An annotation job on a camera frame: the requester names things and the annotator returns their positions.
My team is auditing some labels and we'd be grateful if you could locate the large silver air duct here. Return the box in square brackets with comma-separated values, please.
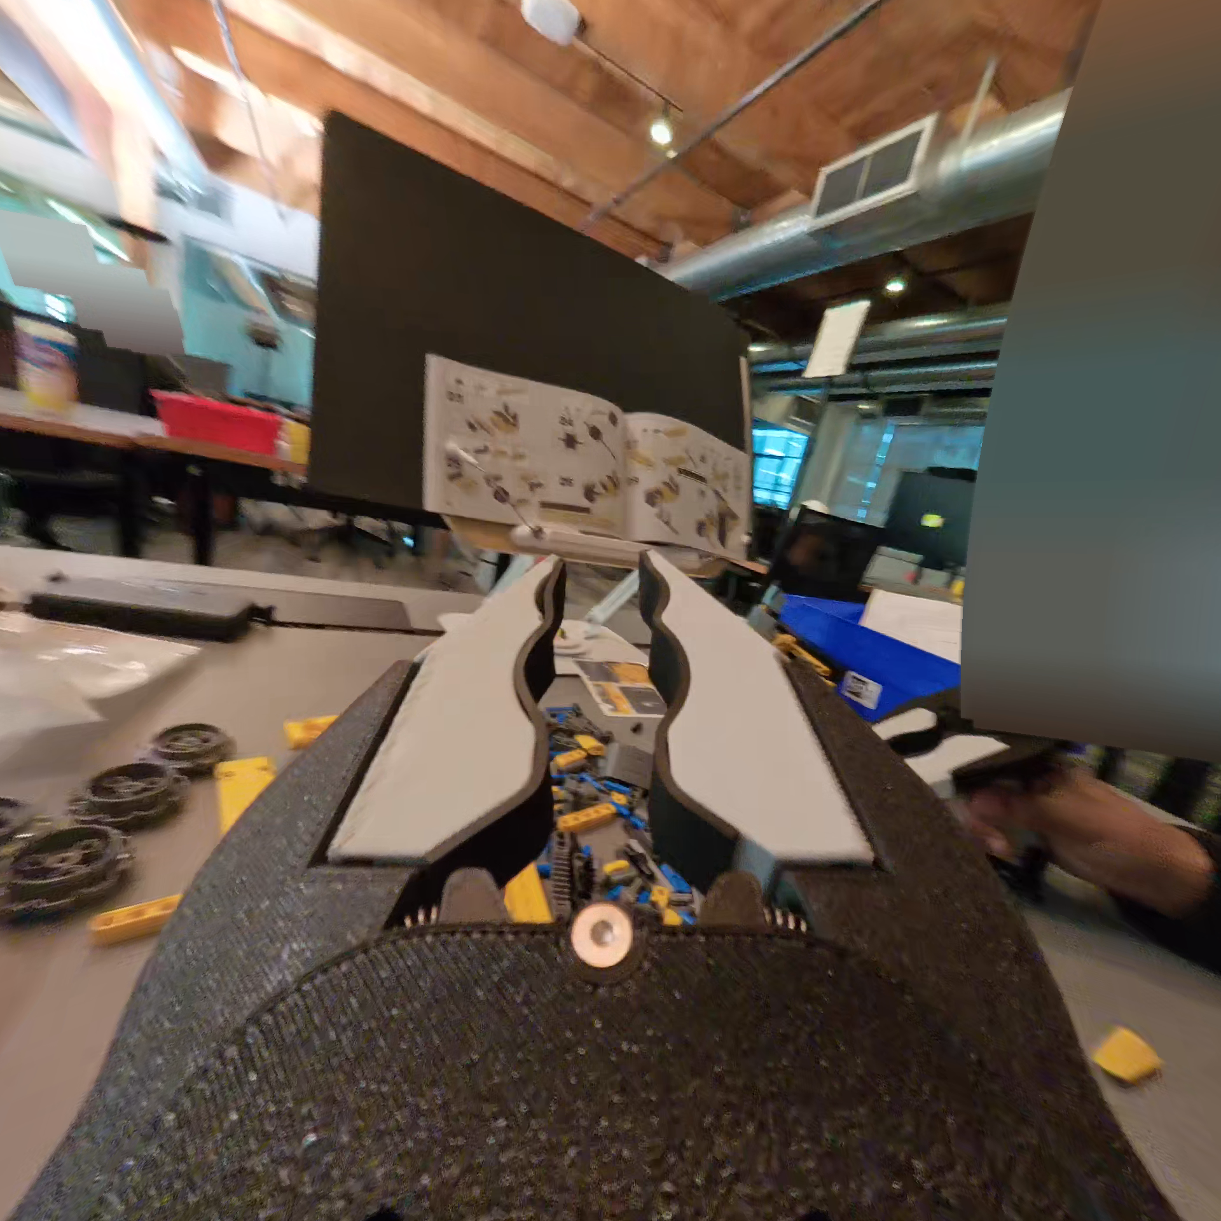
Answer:
[658, 89, 1069, 299]

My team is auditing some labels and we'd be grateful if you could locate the slim silver ceiling duct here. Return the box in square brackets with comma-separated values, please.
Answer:
[748, 309, 1007, 374]

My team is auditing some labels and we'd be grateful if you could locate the yellow curved toy piece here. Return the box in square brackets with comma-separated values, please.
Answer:
[1090, 1024, 1165, 1087]

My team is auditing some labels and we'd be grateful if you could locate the white yellow canister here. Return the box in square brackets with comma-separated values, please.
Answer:
[14, 319, 79, 411]

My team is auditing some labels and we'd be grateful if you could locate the pile of small toy parts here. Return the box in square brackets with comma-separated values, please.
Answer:
[500, 700, 702, 925]

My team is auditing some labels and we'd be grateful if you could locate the yellow wedge toy panel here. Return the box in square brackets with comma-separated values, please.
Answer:
[213, 755, 277, 838]

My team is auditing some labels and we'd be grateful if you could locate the white book stand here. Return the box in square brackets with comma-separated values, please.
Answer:
[443, 437, 764, 661]

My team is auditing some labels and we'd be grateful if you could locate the clear plastic bag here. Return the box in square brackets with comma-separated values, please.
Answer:
[0, 610, 203, 765]

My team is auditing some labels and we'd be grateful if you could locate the black flat device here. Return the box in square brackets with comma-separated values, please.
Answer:
[23, 573, 277, 642]

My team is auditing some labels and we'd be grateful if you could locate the open instruction booklet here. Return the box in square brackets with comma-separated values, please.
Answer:
[421, 354, 754, 563]

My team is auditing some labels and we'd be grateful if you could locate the black divider panel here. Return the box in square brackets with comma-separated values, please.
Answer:
[306, 108, 754, 524]

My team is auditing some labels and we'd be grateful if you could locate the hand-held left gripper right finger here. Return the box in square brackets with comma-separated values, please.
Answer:
[636, 550, 876, 903]

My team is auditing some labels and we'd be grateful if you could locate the black computer monitor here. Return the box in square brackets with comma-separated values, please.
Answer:
[882, 467, 976, 573]

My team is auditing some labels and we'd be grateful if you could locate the white vent grille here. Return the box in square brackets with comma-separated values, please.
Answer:
[811, 114, 940, 232]

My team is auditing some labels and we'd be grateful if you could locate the blue plastic bin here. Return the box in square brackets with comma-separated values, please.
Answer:
[777, 592, 962, 722]

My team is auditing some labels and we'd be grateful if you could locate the white paper sheet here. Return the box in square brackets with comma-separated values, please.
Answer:
[859, 588, 965, 664]

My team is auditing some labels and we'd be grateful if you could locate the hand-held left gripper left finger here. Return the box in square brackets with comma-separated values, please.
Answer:
[327, 557, 565, 921]

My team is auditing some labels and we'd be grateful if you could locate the yellow black sticker sheet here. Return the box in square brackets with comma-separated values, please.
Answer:
[572, 658, 668, 717]

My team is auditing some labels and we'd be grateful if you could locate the dark grey cable tray cover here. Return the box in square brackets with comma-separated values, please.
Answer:
[252, 581, 482, 634]

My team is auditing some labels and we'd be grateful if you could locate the person's right hand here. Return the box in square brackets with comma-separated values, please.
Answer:
[957, 762, 1215, 918]

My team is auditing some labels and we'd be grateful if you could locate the red plastic bin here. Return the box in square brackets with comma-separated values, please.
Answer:
[151, 389, 284, 457]

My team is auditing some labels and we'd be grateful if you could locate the wooden background table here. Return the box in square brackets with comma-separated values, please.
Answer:
[0, 409, 311, 565]

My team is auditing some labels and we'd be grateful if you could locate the partly built yellow toy model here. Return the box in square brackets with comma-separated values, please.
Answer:
[773, 630, 835, 680]

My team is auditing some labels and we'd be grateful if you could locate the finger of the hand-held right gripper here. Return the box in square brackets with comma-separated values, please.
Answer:
[901, 736, 1014, 794]
[869, 707, 943, 757]

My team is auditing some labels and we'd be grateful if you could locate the dark glossy panel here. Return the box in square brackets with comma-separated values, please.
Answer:
[767, 499, 888, 601]

